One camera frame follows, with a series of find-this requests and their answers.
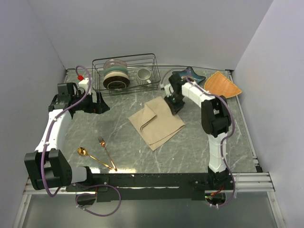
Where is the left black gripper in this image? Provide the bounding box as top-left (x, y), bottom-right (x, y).
top-left (71, 90), bottom-right (109, 114)

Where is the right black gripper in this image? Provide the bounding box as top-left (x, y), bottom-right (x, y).
top-left (163, 92), bottom-right (185, 115)

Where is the beige cloth napkin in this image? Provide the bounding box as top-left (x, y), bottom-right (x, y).
top-left (129, 96), bottom-right (185, 151)

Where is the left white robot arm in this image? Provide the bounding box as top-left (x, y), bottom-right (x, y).
top-left (24, 78), bottom-right (110, 191)

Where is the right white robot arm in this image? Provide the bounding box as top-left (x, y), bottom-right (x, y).
top-left (164, 74), bottom-right (234, 190)

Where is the dark brown bowl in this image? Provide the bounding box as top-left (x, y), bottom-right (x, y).
top-left (103, 76), bottom-right (130, 90)

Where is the blue star-shaped dish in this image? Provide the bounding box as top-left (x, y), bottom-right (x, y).
top-left (172, 66), bottom-right (206, 84)

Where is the copper fork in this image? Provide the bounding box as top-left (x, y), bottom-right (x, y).
top-left (97, 136), bottom-right (118, 171)

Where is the cream ceramic plate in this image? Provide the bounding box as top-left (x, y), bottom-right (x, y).
top-left (104, 71), bottom-right (129, 83)

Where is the striped ceramic mug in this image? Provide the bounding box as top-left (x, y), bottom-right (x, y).
top-left (136, 68), bottom-right (152, 86)

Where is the green ceramic plate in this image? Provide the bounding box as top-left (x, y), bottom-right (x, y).
top-left (104, 66), bottom-right (128, 76)

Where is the orange woven fan mat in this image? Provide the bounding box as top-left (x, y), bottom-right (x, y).
top-left (204, 71), bottom-right (242, 98)

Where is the gold spoon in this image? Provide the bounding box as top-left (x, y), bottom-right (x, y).
top-left (77, 147), bottom-right (113, 170)

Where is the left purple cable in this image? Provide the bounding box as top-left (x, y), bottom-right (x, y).
top-left (40, 65), bottom-right (122, 217)

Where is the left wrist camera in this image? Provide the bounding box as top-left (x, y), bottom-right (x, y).
top-left (77, 75), bottom-right (93, 95)

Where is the black wire dish rack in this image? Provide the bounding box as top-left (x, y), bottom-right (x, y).
top-left (92, 53), bottom-right (161, 96)

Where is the aluminium frame rail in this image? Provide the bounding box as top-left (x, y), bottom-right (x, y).
top-left (13, 172), bottom-right (276, 228)

